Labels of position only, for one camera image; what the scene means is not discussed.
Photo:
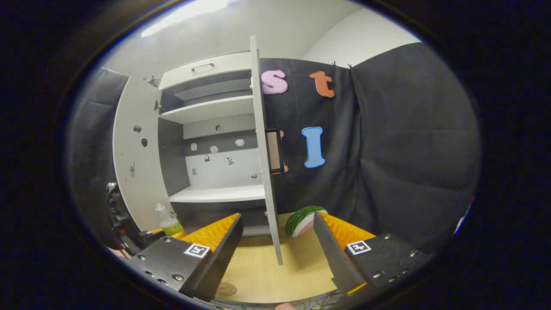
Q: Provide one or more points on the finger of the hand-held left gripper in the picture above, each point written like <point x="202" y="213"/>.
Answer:
<point x="150" y="239"/>
<point x="180" y="235"/>

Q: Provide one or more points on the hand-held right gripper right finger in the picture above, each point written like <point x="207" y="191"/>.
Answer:
<point x="331" y="254"/>

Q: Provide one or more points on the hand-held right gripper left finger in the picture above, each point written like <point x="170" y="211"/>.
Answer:
<point x="224" y="254"/>

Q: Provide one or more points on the green bottle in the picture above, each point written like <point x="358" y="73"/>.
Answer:
<point x="170" y="226"/>

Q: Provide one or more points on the round brown coaster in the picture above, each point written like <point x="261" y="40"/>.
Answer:
<point x="226" y="289"/>

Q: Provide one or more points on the white cabinet door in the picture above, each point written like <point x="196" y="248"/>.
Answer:
<point x="264" y="172"/>
<point x="146" y="172"/>

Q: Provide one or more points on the white grey cabinet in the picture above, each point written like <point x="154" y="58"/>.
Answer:
<point x="206" y="110"/>

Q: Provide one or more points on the watermelon slice toy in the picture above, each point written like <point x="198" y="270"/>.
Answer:
<point x="301" y="219"/>

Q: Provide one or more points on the black backdrop cloth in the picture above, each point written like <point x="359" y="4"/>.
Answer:
<point x="409" y="150"/>

